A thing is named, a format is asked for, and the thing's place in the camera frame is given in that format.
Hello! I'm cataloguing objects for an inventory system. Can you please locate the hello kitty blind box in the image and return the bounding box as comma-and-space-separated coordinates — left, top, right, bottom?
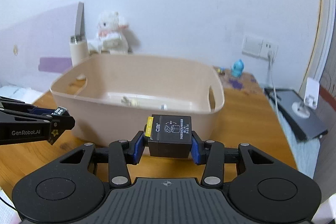
48, 106, 69, 145

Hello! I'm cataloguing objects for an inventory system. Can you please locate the black small carton box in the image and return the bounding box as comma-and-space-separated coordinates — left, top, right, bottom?
145, 114, 192, 159

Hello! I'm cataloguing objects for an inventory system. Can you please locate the beige bear hair clip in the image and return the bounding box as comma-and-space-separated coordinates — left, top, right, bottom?
121, 96, 139, 107

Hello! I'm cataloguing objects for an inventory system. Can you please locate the white bed sheet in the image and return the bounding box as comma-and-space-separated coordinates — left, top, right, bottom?
0, 85, 43, 104

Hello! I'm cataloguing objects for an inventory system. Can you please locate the beige plastic storage basket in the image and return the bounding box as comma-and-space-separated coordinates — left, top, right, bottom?
50, 54, 225, 146

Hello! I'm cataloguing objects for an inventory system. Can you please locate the blue bird figurine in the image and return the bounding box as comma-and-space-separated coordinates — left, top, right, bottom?
231, 59, 244, 78

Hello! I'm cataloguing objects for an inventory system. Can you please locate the cream thermos bottle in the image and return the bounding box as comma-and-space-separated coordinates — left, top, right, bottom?
70, 35, 89, 67

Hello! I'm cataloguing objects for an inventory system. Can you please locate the white phone stand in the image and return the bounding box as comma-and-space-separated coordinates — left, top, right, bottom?
291, 77, 319, 119

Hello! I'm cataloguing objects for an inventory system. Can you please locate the dark grey tablet device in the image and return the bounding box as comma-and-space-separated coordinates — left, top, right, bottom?
265, 84, 328, 141

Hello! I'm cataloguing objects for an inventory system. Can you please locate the white plush bunny toy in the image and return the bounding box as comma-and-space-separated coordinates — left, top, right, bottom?
88, 11, 129, 55

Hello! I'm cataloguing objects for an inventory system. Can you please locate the white plug and cable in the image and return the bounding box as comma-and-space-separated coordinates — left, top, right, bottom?
266, 50, 283, 109

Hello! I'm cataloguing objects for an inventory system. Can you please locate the white wall switch socket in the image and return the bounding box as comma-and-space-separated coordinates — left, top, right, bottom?
242, 36, 278, 60

